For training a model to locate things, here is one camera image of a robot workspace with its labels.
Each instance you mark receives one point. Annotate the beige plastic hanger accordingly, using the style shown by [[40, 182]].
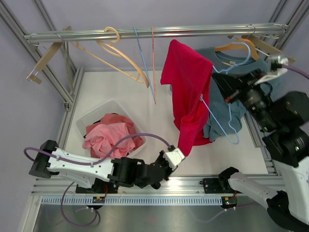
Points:
[[109, 48]]

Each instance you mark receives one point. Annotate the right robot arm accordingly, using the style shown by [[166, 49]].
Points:
[[286, 142]]

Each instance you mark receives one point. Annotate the metal hanging rail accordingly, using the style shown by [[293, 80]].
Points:
[[157, 32]]

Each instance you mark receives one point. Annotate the white laundry basket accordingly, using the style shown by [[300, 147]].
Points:
[[109, 107]]

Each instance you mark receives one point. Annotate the right wooden clip hanger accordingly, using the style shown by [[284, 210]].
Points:
[[263, 47]]

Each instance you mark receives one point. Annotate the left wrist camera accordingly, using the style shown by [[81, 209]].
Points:
[[174, 158]]

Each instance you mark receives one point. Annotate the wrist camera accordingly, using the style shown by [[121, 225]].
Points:
[[174, 158], [276, 68]]

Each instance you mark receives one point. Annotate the dusty pink t shirt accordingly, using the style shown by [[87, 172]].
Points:
[[115, 118]]

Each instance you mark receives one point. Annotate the pink wire hanger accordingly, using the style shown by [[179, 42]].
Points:
[[153, 57]]

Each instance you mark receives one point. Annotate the light pink t shirt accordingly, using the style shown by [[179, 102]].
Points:
[[102, 138]]

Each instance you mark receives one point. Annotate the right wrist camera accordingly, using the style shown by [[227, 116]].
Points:
[[276, 68]]

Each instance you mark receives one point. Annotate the left wooden clip hanger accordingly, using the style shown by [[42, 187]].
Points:
[[50, 52]]

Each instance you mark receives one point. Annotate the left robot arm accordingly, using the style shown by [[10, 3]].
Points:
[[85, 171]]

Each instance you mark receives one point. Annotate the red t shirt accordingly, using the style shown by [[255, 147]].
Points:
[[189, 75]]

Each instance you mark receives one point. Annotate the light blue wire hanger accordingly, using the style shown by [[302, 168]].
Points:
[[145, 66]]

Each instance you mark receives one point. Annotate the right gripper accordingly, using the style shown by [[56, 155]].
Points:
[[228, 83]]

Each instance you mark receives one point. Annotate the grey blue t shirt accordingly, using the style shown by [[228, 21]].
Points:
[[222, 104]]

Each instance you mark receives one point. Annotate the white slotted cable duct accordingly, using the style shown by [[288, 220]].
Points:
[[132, 200]]

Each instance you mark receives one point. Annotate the wooden clip hanger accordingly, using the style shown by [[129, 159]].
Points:
[[263, 47], [50, 52]]

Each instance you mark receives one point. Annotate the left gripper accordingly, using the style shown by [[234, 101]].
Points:
[[169, 171]]

